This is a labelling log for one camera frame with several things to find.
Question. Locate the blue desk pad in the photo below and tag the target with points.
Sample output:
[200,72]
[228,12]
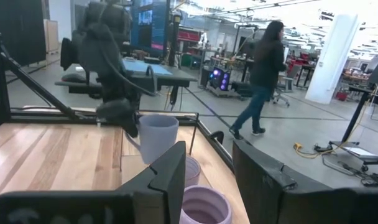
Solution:
[139,67]

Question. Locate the computer tower purple lights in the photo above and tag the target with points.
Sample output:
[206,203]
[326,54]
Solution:
[218,79]

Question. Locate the office chair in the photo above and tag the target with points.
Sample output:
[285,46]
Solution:
[287,84]

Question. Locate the black aluminium table frame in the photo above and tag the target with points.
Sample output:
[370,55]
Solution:
[36,118]

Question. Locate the white building column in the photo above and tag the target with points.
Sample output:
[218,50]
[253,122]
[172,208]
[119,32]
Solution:
[332,62]

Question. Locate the person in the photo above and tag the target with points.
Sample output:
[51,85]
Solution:
[266,68]

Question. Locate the large computer monitor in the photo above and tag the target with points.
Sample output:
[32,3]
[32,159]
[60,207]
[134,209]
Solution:
[150,28]

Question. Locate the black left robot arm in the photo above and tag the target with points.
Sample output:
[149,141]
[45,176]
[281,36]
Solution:
[108,12]

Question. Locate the blue-grey mug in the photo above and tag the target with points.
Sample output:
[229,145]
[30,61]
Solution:
[158,137]

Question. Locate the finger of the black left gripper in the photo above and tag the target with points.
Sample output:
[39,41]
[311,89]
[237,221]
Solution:
[132,129]

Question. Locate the black computer mouse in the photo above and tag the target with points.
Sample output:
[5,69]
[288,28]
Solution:
[74,77]

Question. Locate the pale purple ribbed mug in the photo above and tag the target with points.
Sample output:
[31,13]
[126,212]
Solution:
[204,208]

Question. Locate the black partition panel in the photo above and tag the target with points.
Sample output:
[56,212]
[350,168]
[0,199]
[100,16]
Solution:
[24,31]

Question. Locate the purple and white mug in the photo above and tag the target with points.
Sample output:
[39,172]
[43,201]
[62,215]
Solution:
[192,172]

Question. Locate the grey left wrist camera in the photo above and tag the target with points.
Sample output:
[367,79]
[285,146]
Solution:
[99,53]

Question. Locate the red tool cart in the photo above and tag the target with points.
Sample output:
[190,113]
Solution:
[189,35]

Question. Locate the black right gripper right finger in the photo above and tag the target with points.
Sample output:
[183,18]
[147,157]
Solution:
[260,193]

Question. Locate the grey desk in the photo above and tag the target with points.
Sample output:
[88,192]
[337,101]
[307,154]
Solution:
[173,81]

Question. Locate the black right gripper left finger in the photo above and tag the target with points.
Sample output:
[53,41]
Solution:
[164,193]

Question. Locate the tan box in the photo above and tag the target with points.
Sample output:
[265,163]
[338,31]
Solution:
[51,35]

